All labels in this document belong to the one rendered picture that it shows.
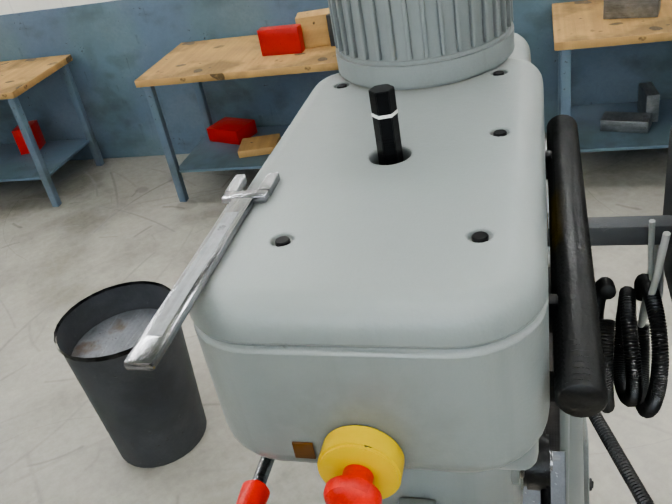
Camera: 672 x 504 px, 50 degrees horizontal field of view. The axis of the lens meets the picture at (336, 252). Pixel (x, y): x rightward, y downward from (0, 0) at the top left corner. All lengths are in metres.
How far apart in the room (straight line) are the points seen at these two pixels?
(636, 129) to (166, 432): 3.10
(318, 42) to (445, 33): 3.88
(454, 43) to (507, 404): 0.40
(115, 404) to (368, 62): 2.29
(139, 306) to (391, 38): 2.50
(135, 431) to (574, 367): 2.58
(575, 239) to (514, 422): 0.20
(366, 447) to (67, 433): 3.04
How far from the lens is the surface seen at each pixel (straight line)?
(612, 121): 4.61
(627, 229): 1.01
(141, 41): 5.64
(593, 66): 5.07
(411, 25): 0.76
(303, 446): 0.55
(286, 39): 4.59
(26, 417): 3.71
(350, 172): 0.62
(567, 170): 0.77
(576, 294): 0.59
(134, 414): 2.94
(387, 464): 0.52
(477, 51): 0.79
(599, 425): 0.80
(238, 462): 3.04
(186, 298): 0.49
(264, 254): 0.53
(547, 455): 0.91
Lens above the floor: 2.16
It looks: 32 degrees down
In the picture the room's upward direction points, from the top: 11 degrees counter-clockwise
